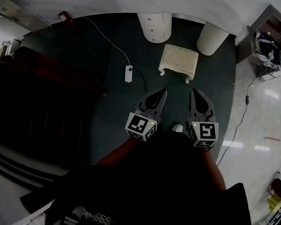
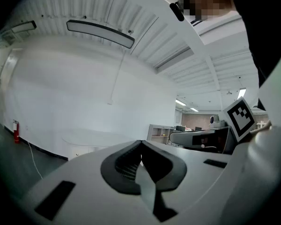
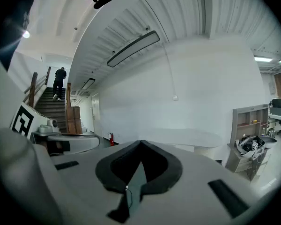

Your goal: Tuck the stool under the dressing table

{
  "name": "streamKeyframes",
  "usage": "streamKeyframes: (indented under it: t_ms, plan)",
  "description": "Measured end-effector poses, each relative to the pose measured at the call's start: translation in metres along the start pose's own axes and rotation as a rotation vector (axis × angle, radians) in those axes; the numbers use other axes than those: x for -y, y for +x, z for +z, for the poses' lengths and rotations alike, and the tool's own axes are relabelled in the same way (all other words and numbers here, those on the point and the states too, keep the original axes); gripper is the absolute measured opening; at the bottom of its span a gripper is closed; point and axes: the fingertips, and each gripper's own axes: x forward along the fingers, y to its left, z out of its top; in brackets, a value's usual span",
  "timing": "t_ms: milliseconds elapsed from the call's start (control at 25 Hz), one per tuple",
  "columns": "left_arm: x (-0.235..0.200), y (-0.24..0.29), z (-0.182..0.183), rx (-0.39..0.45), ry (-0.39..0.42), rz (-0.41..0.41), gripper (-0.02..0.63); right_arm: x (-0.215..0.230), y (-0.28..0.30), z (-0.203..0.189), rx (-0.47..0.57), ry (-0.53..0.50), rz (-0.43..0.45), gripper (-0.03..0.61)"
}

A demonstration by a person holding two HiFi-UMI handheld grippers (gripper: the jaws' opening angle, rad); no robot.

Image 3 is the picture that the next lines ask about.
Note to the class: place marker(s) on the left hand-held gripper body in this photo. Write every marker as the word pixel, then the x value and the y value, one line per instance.
pixel 22 121

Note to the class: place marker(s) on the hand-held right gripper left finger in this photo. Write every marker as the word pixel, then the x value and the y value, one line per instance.
pixel 105 167

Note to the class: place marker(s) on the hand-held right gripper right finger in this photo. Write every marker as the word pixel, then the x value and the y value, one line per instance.
pixel 173 170

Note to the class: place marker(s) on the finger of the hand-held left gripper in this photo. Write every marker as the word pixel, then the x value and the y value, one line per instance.
pixel 82 143

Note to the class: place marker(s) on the red fire extinguisher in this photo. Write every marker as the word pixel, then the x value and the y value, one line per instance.
pixel 111 139

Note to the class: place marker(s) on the white door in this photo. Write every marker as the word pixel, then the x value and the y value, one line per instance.
pixel 96 114

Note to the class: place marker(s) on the long black ceiling lamp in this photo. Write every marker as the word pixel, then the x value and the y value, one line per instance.
pixel 133 48
pixel 88 84

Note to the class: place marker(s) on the white curved device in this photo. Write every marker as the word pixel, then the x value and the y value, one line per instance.
pixel 243 147

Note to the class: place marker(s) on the grey wooden shelf desk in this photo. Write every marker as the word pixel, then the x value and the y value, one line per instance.
pixel 246 125

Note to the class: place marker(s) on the spare hand-held gripper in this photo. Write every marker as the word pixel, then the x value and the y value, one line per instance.
pixel 255 145

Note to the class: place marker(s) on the round ceiling spotlight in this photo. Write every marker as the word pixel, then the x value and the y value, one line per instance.
pixel 26 34

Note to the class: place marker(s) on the black round pad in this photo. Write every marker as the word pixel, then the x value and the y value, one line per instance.
pixel 269 141

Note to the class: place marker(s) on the person's black shirt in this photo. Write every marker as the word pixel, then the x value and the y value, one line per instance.
pixel 9 20

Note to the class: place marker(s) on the white office desk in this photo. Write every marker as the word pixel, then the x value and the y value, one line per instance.
pixel 279 116

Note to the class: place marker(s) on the black computer monitor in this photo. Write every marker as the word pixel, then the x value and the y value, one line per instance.
pixel 278 102

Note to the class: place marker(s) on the white wall junction box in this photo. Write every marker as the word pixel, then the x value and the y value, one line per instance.
pixel 176 98

